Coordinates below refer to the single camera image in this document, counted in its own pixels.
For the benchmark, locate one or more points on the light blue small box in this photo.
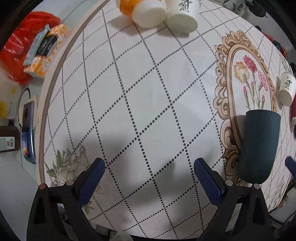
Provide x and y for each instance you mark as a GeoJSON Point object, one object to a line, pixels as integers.
{"type": "Point", "coordinates": [35, 45]}

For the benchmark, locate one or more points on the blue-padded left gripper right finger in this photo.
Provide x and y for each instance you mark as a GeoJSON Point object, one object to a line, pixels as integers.
{"type": "Point", "coordinates": [241, 211]}

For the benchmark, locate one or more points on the orange and white cup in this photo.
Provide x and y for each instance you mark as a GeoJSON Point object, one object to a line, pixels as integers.
{"type": "Point", "coordinates": [146, 13]}

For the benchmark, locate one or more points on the orange tissue pack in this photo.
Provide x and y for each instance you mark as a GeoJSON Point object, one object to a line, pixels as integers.
{"type": "Point", "coordinates": [46, 52]}

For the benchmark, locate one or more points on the red plastic bag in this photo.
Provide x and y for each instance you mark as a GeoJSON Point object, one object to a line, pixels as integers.
{"type": "Point", "coordinates": [17, 46]}

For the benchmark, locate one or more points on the floral diamond-pattern tablecloth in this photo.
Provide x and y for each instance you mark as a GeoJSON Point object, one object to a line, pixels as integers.
{"type": "Point", "coordinates": [149, 102]}

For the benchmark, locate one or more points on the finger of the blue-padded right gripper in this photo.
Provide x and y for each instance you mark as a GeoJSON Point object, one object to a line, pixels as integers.
{"type": "Point", "coordinates": [291, 165]}

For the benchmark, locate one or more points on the blue smartphone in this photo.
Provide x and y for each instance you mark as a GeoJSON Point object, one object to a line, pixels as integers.
{"type": "Point", "coordinates": [28, 132]}

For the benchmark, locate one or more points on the white paper cup with leaf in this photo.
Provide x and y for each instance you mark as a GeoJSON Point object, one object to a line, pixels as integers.
{"type": "Point", "coordinates": [287, 89]}

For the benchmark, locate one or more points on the red paper cup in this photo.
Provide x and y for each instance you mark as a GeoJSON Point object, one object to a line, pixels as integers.
{"type": "Point", "coordinates": [293, 112]}

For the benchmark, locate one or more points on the dark green cup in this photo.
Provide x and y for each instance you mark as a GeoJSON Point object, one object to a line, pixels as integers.
{"type": "Point", "coordinates": [260, 143]}

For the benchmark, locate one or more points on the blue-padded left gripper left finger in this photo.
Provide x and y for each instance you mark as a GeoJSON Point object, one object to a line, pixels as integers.
{"type": "Point", "coordinates": [45, 221]}

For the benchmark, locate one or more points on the white paper cup with calligraphy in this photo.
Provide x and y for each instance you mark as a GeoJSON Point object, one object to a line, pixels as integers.
{"type": "Point", "coordinates": [182, 15]}

